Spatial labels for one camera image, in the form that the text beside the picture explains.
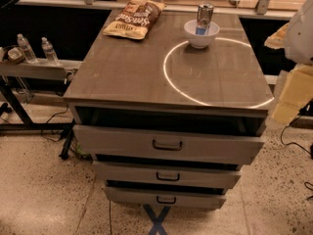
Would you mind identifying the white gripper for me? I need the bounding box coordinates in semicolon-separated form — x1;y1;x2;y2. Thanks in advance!
264;0;313;125

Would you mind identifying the silver blue redbull can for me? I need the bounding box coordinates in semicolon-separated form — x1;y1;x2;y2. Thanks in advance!
196;3;214;35

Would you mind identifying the white ceramic bowl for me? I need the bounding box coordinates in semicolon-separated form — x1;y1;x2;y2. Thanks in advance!
184;20;220;49

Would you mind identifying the grey drawer cabinet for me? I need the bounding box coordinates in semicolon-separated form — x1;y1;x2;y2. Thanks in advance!
65;12;273;197

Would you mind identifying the yellow sea salt chip bag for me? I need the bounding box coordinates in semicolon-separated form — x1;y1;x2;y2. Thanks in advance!
103;0;165;40

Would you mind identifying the middle grey drawer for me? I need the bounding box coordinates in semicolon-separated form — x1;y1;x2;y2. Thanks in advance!
93;162;241;189

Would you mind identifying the grey drawer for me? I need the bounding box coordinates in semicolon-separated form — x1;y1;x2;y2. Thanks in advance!
105;187;226;210
93;162;241;189
73;125;264;165

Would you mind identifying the top grey drawer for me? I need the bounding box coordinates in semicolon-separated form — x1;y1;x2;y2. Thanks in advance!
73;125;264;165

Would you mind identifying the bottom grey drawer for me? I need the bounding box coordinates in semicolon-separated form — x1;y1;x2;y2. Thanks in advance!
105;187;226;210

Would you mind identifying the right clear water bottle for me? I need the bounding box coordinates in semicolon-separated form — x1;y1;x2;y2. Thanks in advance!
41;37;60;66

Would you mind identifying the clear water bottle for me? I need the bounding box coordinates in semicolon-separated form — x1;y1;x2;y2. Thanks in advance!
41;37;60;66
17;33;37;64

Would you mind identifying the grey side table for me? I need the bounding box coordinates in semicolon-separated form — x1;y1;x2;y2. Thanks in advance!
0;57;80;160

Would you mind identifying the left clear water bottle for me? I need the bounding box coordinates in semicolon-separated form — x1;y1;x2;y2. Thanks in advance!
17;33;37;64

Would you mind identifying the small brown basket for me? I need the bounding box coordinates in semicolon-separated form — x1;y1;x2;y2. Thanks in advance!
0;45;24;65

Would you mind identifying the black floor cable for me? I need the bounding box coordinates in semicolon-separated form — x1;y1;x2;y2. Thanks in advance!
279;115;313;157

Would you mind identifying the background shelf rail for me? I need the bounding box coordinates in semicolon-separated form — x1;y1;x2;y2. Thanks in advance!
16;0;313;22

